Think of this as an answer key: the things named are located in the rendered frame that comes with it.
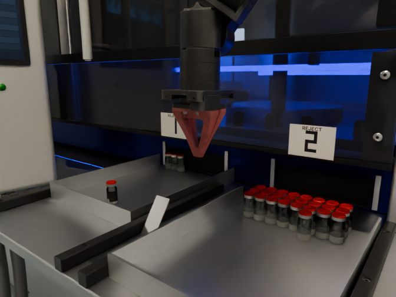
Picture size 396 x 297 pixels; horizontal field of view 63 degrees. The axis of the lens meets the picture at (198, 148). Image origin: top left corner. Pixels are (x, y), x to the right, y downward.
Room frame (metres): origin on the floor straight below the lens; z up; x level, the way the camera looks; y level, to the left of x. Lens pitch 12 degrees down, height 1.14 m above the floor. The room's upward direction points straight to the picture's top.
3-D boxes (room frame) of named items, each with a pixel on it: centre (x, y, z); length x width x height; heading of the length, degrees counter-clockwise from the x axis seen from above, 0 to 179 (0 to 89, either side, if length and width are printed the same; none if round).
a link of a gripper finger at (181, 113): (0.48, -0.01, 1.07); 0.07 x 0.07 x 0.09; 59
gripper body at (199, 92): (0.47, 0.00, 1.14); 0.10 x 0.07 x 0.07; 149
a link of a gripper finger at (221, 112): (0.46, 0.00, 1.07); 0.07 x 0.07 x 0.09; 59
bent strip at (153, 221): (0.46, 0.10, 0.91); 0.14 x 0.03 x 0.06; 142
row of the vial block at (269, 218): (0.52, -0.16, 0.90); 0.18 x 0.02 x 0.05; 52
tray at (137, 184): (0.73, 0.11, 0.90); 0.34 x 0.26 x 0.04; 143
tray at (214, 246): (0.43, -0.09, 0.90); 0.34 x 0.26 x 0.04; 142
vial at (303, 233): (0.48, -0.17, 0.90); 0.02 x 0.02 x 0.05
